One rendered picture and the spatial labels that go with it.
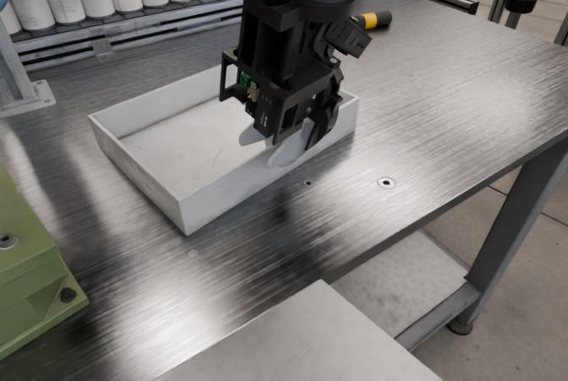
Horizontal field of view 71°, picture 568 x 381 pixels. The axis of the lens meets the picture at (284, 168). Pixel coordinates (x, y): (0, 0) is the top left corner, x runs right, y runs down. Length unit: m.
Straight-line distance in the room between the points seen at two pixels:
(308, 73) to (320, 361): 0.23
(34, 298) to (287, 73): 0.26
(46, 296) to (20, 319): 0.02
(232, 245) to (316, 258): 0.08
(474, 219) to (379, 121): 1.17
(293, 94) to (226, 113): 0.28
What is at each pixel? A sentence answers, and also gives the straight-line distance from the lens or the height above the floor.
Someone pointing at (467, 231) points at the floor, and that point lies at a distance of 1.65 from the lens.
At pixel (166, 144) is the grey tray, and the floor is 0.83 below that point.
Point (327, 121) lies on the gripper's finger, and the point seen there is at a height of 0.94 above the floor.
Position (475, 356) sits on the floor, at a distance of 1.36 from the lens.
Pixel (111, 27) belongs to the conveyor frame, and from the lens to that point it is 0.81.
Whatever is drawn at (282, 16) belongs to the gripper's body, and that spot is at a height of 1.05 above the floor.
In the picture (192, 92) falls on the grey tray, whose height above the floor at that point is 0.86.
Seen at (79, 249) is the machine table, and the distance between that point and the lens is 0.44.
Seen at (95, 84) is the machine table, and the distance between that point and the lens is 0.72.
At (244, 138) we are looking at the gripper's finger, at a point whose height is 0.90.
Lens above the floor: 1.14
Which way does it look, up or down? 40 degrees down
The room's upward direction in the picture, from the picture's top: straight up
